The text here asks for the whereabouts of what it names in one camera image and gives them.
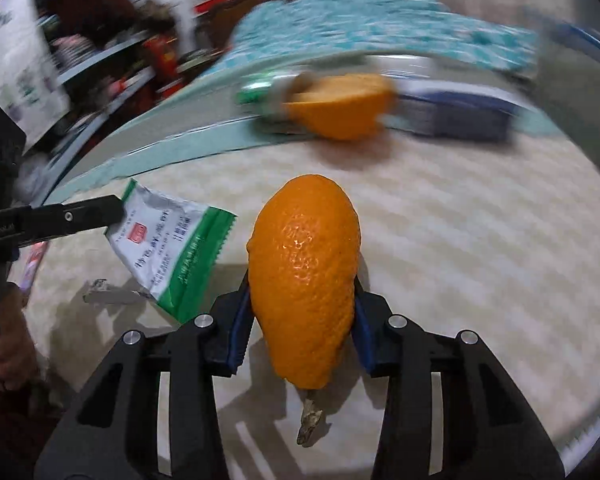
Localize green white snack wrapper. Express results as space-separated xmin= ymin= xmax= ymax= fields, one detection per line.
xmin=106 ymin=179 xmax=236 ymax=324

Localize large orange peel piece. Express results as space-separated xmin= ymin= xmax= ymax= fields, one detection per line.
xmin=247 ymin=174 xmax=361 ymax=390

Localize green soda can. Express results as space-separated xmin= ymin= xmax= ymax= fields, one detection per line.
xmin=236 ymin=67 xmax=314 ymax=122

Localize person's left hand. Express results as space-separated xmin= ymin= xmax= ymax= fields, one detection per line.
xmin=0 ymin=282 xmax=38 ymax=391

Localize cluttered metal shelf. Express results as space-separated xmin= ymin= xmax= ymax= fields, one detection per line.
xmin=9 ymin=0 xmax=196 ymax=196

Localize teal grey bed sheet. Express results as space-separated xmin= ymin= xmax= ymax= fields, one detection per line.
xmin=44 ymin=51 xmax=562 ymax=205

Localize blue white tissue box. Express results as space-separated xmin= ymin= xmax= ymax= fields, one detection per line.
xmin=391 ymin=78 xmax=520 ymax=143

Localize clear plastic storage bin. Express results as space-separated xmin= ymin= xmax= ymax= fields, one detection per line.
xmin=528 ymin=11 xmax=600 ymax=170

